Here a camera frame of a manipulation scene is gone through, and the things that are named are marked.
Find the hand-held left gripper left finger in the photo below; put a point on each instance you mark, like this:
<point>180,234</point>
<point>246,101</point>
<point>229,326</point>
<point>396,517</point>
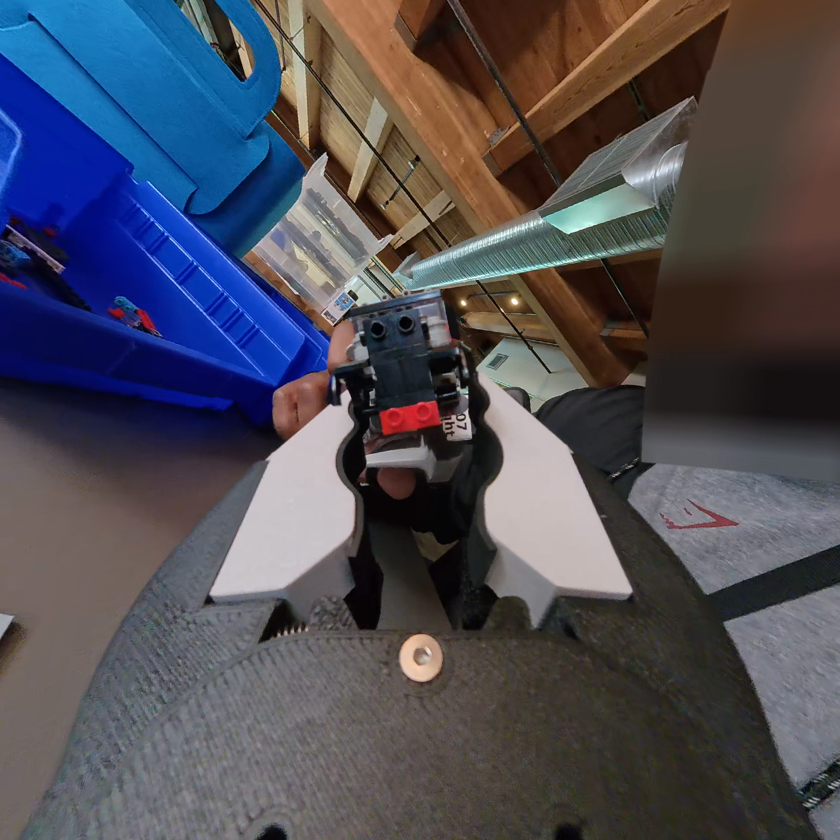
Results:
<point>289,525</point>

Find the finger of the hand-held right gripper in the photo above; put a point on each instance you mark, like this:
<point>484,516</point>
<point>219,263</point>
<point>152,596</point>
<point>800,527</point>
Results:
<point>400,459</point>

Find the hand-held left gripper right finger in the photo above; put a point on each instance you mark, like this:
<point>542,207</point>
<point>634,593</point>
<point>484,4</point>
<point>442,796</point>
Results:
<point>558,525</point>

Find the toy brick vehicle model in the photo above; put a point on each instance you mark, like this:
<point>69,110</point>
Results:
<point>400,367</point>

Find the person's right forearm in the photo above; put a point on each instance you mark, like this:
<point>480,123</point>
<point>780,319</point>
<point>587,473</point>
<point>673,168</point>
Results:
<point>453,512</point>

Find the grey desk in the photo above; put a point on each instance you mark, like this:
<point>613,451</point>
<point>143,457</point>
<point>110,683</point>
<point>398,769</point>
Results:
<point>98,512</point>

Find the person's right hand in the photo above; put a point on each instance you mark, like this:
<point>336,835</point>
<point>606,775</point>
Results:
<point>302,407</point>

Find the black cloth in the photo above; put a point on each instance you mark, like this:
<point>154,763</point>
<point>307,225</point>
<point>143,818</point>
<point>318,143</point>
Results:
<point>590,426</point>

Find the blue plastic bin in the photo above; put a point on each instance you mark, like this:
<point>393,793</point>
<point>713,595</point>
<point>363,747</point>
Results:
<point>197,315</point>

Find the clear plastic organizer box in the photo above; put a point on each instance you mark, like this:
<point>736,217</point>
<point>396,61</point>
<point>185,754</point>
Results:
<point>315,243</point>

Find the person's grey sweatshirt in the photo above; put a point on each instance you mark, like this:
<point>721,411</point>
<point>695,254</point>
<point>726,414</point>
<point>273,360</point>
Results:
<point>787,689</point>

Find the brick instruction booklet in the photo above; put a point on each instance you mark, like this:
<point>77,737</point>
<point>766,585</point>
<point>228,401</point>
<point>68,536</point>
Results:
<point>5,627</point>

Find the steel ceiling pipe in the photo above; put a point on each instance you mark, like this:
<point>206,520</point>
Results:
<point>505,98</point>

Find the pile of loose toy bricks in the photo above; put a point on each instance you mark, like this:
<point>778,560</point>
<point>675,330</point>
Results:
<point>39,253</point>

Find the blue felt bag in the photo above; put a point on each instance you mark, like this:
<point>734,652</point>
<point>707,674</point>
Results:
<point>131,98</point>

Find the silver ventilation duct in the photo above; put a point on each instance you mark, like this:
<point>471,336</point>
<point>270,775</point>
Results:
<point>525,249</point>

